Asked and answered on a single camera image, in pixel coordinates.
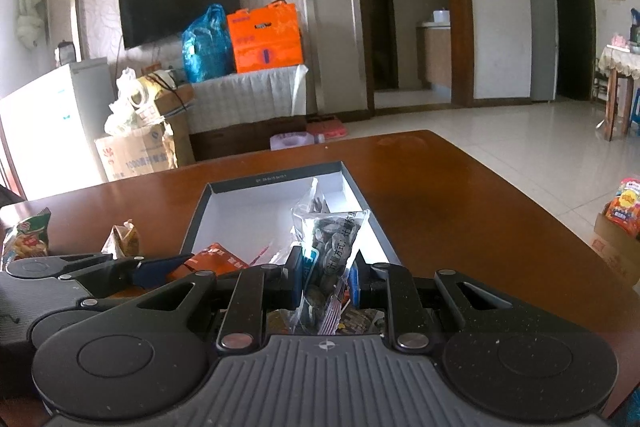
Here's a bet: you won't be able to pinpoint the grey cardboard box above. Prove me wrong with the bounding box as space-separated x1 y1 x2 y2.
179 161 403 288

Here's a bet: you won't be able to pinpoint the cabinet with white cloth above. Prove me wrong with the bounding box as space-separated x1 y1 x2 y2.
187 64 310 162

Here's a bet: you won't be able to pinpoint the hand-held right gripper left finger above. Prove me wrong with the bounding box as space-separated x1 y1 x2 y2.
127 247 303 353

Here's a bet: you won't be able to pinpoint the printed brown cardboard box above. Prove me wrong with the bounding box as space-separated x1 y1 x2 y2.
94 122 178 184

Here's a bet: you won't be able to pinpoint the purple plastic item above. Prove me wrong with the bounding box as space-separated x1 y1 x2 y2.
270 132 318 152

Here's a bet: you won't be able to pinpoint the white small fridge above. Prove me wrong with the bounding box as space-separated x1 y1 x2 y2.
0 57 112 202

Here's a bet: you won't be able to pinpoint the clear-front cracker packet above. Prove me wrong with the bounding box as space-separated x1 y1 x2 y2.
101 219 143 258

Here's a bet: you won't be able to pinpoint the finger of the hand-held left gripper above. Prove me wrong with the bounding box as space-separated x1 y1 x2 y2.
80 292 151 310
60 253 193 298

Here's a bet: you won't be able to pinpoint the colourful snack bags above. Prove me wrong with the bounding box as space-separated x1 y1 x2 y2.
604 178 640 238

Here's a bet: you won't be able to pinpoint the wooden kitchen counter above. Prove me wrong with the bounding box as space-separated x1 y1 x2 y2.
416 21 453 88

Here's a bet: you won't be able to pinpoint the black wall television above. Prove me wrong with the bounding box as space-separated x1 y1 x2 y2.
117 0 240 50

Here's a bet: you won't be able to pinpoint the clear candy bag blue label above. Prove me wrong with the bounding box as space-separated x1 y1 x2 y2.
291 177 372 335

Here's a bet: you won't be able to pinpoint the silver tall fridge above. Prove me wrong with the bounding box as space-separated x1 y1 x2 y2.
527 0 559 102

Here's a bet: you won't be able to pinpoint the small flat carton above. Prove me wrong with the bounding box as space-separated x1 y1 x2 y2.
150 82 196 118

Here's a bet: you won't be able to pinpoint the black chair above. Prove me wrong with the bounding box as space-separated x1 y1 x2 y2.
0 185 23 209

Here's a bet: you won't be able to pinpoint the orange snack packet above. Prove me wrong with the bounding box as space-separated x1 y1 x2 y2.
167 243 251 283

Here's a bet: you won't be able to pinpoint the pink floor item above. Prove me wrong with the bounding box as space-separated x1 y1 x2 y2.
306 117 347 142

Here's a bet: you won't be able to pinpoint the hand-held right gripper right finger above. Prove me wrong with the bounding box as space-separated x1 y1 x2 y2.
348 263 518 352

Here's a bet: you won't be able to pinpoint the orange paper shopping bag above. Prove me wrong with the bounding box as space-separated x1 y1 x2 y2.
226 0 305 75

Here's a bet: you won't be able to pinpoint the green cracker bag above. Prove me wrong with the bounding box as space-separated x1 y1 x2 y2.
0 207 53 273

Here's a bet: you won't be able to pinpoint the beige tape roll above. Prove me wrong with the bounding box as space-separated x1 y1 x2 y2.
131 77 161 108

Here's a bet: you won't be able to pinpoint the white plastic bag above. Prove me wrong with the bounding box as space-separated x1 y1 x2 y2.
104 68 151 138

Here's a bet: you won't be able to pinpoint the blue plastic bag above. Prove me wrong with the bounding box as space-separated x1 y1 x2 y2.
181 3 235 84

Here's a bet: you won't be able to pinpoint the side table with lace cloth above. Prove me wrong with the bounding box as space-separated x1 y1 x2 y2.
597 44 640 142

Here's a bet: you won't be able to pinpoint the open cardboard box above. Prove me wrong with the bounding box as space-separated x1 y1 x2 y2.
590 212 640 288

